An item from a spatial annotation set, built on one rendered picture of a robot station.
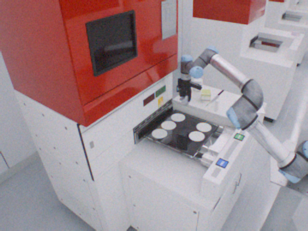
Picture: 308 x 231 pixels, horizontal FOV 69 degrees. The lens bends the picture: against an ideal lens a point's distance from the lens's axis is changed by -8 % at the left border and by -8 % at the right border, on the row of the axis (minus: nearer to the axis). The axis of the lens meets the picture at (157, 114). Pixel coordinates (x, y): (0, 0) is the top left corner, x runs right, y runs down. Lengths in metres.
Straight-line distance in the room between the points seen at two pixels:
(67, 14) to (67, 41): 0.10
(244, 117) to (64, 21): 0.92
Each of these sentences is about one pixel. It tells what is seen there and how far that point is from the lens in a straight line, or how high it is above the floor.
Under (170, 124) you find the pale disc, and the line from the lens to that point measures 1.66.
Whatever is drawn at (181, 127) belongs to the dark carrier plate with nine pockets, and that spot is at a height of 0.90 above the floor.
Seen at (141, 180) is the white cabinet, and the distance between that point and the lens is 1.49.
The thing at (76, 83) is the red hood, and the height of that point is 1.45.
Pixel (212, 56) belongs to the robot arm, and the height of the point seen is 1.39.
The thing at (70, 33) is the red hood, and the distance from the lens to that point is 0.98.
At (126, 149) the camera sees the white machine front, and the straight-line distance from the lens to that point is 1.54.
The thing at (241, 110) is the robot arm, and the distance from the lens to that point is 1.25.
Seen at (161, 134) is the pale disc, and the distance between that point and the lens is 1.57.
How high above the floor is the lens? 1.88
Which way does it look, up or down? 34 degrees down
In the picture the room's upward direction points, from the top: 2 degrees counter-clockwise
